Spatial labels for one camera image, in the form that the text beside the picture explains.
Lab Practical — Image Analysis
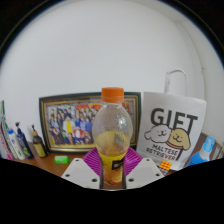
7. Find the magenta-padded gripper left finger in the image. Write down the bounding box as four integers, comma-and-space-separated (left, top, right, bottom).
60, 146, 103, 190

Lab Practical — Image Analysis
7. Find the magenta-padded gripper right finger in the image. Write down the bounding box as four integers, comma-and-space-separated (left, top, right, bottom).
122, 148, 165, 190

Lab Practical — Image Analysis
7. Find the orange juice bottle orange cap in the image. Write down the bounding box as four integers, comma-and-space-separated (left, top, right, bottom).
91, 87, 134, 186

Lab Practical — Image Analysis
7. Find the colourful puzzle cube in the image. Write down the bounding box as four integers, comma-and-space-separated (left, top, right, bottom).
158, 159, 173, 176

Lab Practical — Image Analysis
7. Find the small green pack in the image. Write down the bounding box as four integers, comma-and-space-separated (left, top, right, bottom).
53, 155, 71, 165

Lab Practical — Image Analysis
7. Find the white paper gift bag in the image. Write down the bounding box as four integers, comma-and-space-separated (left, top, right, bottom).
135, 68, 208, 171

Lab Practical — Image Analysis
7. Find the dark pump bottle yellow label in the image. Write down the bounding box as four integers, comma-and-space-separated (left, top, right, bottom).
30, 124, 49, 159

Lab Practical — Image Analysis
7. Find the framed group photo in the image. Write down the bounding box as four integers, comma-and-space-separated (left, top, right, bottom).
38, 91, 143, 154

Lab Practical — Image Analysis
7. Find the blue detergent bottle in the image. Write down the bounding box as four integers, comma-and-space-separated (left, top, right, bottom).
185, 135, 216, 168

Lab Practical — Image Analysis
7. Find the dark blue pump bottle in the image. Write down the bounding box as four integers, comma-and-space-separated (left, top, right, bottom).
14, 121, 34, 160

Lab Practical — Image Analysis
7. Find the white bottle blue cap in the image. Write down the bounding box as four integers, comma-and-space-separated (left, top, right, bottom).
7, 128, 26, 161

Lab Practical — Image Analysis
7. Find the white radiator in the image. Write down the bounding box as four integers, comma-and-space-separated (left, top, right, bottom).
213, 141, 224, 161

